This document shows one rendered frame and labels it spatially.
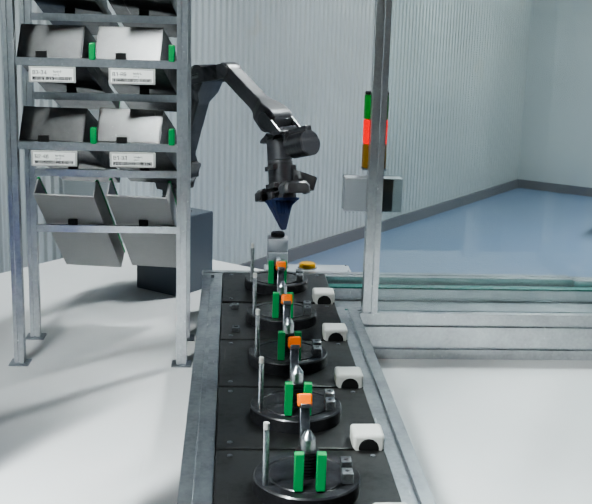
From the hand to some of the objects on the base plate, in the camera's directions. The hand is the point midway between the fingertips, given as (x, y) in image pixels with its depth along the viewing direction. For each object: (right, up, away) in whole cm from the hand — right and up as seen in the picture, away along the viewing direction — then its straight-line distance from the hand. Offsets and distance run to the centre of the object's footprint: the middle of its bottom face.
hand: (282, 214), depth 234 cm
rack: (-37, -29, -16) cm, 50 cm away
